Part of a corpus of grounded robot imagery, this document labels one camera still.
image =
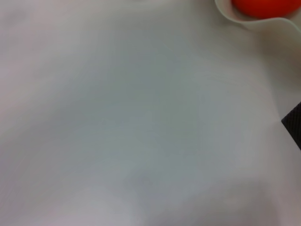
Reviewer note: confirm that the red-orange toy orange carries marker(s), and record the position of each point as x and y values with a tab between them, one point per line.
265	8

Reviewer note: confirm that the green frosted glass fruit bowl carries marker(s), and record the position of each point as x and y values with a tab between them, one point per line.
225	14

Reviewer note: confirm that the black mesh pen holder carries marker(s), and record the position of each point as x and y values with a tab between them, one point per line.
294	124

